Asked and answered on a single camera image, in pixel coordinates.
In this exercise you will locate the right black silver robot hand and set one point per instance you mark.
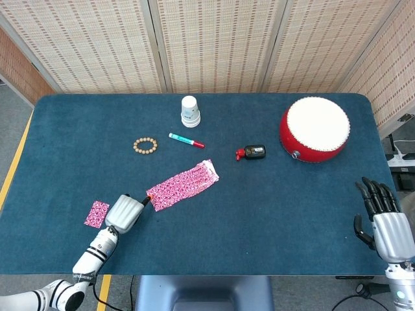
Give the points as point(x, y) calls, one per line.
point(392, 236)

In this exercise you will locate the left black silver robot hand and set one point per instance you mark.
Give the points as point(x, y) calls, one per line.
point(124, 214)

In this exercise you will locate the single pink patterned card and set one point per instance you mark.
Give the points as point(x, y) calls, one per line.
point(96, 214)

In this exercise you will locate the pink floral fabric strip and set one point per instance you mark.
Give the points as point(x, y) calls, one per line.
point(186, 183)

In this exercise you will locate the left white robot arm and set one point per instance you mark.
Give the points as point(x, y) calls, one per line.
point(87, 259)

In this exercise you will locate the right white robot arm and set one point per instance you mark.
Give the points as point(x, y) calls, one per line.
point(402, 285)

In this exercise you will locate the grey robot base body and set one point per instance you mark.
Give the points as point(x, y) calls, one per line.
point(204, 293)

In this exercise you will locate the black table control panel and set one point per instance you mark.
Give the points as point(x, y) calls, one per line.
point(354, 277)

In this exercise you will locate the black caster wheel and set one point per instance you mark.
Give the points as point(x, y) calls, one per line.
point(368, 290)

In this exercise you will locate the white power strip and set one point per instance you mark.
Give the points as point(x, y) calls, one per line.
point(402, 158)

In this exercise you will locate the yellow floor tape strip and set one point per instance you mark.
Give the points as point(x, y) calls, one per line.
point(104, 291)
point(14, 162)

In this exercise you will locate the teal marker with red cap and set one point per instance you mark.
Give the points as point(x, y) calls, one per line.
point(184, 140)

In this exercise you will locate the blue felt table cover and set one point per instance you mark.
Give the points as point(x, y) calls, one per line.
point(227, 233)

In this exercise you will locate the metal screen hinge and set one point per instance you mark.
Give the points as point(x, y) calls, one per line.
point(404, 118)

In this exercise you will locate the white paper cup stack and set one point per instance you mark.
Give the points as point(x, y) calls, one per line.
point(190, 111)

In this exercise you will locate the red drum with white skin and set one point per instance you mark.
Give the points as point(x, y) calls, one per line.
point(314, 129)

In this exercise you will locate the small black bottle red cap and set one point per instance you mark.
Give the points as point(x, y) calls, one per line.
point(254, 151)

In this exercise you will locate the woven bamboo screen panel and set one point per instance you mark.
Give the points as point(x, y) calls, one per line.
point(84, 45)
point(220, 45)
point(324, 45)
point(392, 81)

